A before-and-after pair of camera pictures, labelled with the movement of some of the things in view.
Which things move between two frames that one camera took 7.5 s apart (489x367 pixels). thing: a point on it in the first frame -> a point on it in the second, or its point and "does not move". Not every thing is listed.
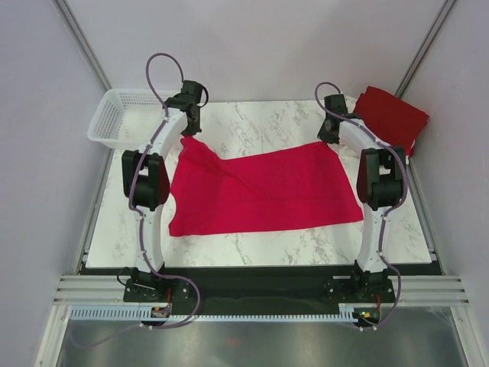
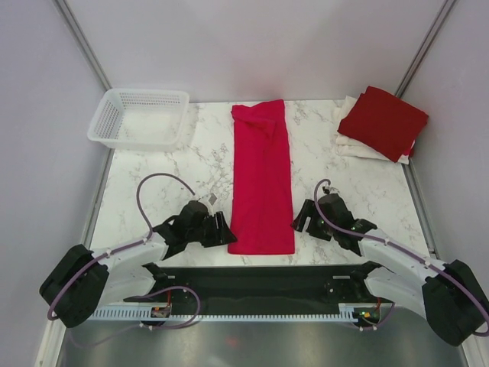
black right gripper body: x=325 y=136 -> x=319 y=228
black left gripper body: x=193 y=127 -> x=208 y=232
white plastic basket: x=127 y=119 does not move
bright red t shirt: x=212 y=194 -> x=261 y=219
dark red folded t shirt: x=393 y=119 does not move
